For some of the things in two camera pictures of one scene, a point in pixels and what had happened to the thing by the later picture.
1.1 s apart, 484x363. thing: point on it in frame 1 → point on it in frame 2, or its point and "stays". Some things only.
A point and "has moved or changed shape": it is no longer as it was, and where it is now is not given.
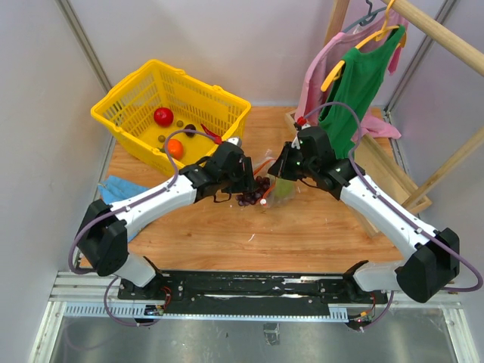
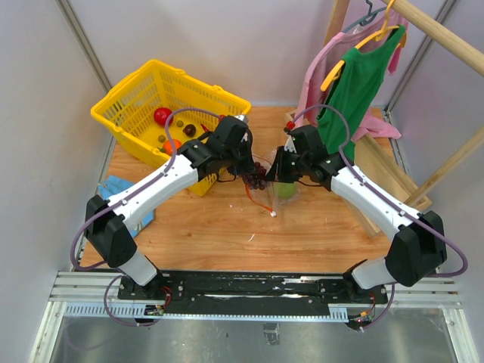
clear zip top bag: x=271 y=190 has moved or changed shape
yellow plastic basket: x=158 y=100 stays
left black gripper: x=246 y=183 → x=249 y=165
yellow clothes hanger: x=335 y=73 stays
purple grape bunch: x=261 y=185 has moved or changed shape
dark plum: x=190 y=126 stays
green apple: x=284 y=188 stays
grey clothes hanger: x=367 y=19 stays
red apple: x=163 y=116 stays
